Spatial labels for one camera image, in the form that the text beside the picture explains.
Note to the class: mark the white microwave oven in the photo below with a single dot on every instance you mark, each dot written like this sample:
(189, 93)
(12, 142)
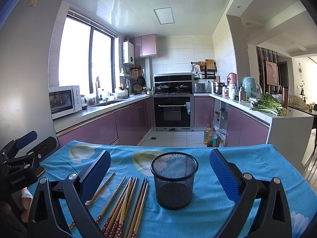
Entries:
(64, 100)

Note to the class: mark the wall spice rack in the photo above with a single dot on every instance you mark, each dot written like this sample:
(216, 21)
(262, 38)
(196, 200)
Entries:
(204, 69)

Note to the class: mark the pink electric kettle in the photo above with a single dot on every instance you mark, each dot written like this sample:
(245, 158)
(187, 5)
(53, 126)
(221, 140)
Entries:
(232, 79)

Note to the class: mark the kitchen faucet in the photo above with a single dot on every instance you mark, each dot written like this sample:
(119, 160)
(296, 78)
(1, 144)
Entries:
(97, 86)

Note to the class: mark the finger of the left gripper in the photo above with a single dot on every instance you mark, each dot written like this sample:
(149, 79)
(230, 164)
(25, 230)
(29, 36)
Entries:
(14, 146)
(38, 153)

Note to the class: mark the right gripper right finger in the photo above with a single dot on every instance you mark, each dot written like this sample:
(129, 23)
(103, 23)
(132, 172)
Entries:
(272, 218)

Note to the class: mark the steel thermos bottle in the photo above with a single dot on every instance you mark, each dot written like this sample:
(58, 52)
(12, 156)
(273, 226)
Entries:
(242, 94)

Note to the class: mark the ceiling light panel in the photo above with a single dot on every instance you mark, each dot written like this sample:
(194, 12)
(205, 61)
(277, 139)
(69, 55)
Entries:
(164, 15)

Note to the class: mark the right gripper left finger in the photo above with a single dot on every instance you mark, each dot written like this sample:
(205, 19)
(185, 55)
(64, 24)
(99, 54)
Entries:
(46, 217)

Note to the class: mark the cooking oil bottle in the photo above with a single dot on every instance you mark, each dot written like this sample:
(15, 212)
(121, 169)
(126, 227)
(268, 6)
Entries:
(210, 137)

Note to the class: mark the kitchen window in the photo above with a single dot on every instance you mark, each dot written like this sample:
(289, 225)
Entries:
(86, 51)

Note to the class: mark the steel cooking pot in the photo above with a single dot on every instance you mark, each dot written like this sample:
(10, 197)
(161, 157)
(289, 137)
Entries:
(217, 87)

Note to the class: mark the pink wall picture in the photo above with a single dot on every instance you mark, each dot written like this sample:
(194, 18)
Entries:
(271, 73)

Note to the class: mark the dark wooden chopstick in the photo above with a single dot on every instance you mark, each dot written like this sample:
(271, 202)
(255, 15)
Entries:
(142, 188)

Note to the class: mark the blue floral tablecloth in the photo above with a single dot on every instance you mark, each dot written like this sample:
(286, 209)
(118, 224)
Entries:
(209, 206)

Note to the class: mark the black mesh utensil cup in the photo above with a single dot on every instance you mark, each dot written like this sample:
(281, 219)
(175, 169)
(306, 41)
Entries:
(174, 174)

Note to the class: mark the pink cabinets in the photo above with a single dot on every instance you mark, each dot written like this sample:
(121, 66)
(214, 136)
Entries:
(121, 123)
(236, 118)

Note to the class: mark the grey refrigerator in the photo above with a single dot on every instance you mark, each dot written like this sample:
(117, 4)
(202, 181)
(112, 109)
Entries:
(25, 45)

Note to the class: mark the person's left hand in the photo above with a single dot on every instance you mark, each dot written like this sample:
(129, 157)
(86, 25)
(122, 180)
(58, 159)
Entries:
(26, 202)

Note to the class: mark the white water heater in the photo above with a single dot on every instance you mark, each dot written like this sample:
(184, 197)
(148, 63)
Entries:
(128, 53)

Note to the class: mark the wooden chopstick red end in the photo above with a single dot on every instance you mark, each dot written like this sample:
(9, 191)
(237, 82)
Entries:
(100, 189)
(139, 214)
(117, 213)
(100, 216)
(113, 231)
(104, 227)
(122, 216)

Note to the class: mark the green leafy vegetables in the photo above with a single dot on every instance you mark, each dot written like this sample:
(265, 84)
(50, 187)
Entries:
(266, 103)

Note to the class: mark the black range hood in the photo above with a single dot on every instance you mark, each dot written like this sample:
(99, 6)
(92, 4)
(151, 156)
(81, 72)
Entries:
(172, 84)

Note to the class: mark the black built-in oven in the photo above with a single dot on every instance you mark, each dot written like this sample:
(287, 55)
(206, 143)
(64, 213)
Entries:
(173, 112)

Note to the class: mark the silver toaster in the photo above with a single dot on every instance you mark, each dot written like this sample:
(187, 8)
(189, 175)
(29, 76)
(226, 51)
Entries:
(199, 88)

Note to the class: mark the pink upper cabinet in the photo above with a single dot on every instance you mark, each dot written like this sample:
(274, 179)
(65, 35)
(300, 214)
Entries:
(145, 46)

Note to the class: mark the pink lower cabinets right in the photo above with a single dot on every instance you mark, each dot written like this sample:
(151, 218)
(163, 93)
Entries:
(236, 118)

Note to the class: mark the teal kitchen appliance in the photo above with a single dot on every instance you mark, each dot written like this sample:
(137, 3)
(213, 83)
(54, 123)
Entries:
(252, 87)

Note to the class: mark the pink lower cabinets left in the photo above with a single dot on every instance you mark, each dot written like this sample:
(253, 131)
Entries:
(121, 123)

